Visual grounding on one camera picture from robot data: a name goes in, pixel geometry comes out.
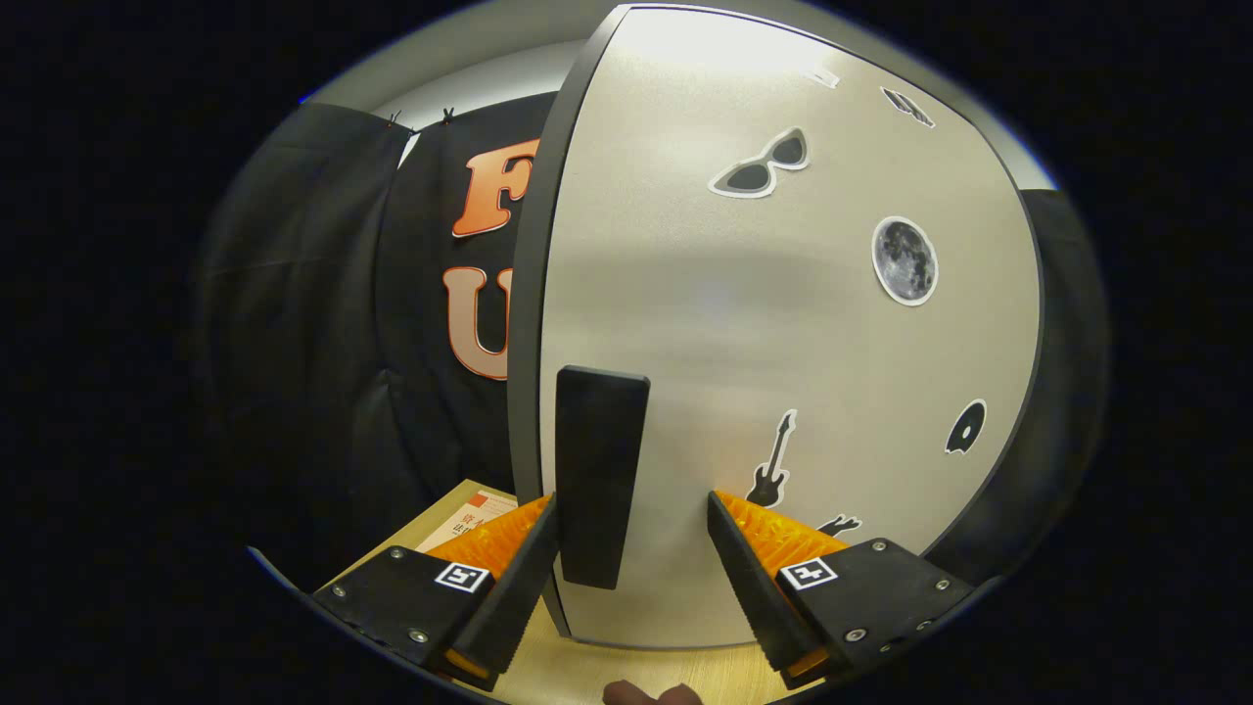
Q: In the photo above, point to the row of small backdrop clips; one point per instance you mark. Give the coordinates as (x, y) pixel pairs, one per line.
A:
(448, 116)

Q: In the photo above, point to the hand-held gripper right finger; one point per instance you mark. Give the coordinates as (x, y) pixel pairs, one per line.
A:
(759, 597)

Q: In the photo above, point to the stack of books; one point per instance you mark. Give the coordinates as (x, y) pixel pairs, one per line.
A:
(470, 519)

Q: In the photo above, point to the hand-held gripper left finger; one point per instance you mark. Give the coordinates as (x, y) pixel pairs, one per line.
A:
(514, 597)

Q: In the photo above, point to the dark grey shoe cabinet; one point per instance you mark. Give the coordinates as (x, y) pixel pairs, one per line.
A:
(525, 294)

